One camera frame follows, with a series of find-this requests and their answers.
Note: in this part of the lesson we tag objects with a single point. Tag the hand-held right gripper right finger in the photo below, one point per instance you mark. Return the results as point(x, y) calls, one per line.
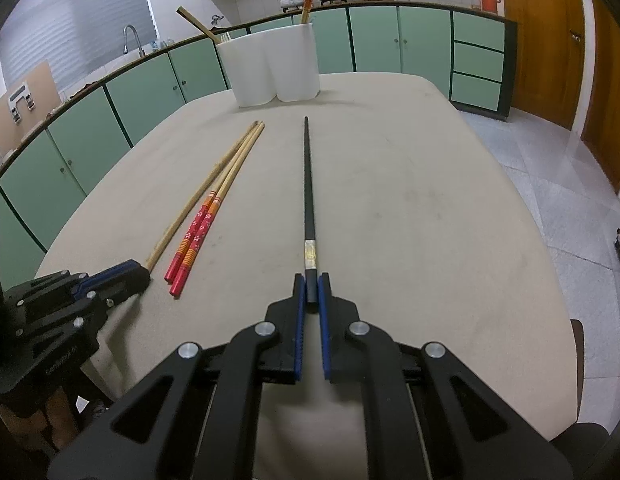
point(325, 330)

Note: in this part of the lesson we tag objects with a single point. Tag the white plastic utensil holder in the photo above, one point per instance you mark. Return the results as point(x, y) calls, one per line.
point(270, 65)

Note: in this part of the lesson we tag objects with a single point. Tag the person's left hand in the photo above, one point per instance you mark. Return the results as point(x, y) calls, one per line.
point(62, 420)

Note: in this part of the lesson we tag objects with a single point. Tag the small kettle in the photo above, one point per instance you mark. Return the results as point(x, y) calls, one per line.
point(217, 21)

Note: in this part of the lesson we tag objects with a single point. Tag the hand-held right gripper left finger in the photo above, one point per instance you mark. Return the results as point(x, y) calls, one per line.
point(300, 330)

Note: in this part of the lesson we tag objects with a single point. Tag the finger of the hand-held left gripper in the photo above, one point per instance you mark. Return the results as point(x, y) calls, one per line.
point(110, 270)
point(125, 285)

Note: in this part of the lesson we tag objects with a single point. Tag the green base cabinet unit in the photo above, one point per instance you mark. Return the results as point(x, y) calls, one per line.
point(370, 40)

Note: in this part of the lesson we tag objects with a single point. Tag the cardboard panel with gripper print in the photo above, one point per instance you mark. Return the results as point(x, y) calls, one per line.
point(10, 120)

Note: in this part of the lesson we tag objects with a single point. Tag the black chopstick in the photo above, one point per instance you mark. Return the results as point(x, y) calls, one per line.
point(308, 200)

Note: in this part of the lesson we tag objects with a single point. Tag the plain bamboo chopstick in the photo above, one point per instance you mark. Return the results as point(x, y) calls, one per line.
point(197, 24)
point(205, 190)

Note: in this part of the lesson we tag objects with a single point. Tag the metal kitchen faucet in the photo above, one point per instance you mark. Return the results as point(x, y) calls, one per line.
point(135, 35)

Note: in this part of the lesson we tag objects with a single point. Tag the grey window blind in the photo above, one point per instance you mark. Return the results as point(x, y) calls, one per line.
point(65, 25)

